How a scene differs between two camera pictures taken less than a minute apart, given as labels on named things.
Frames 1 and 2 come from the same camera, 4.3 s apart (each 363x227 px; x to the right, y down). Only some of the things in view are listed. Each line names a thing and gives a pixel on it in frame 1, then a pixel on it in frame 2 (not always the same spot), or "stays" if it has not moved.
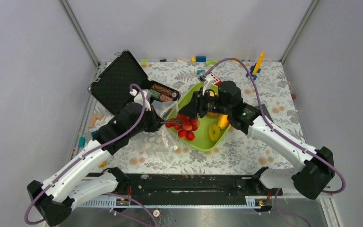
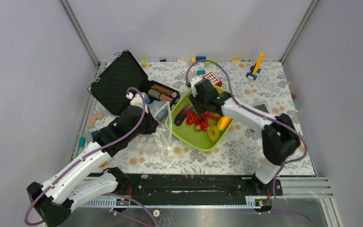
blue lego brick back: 200,58 stays
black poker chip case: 112,88 stays
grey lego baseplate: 265,111 stays
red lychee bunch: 185,126 to 203,121
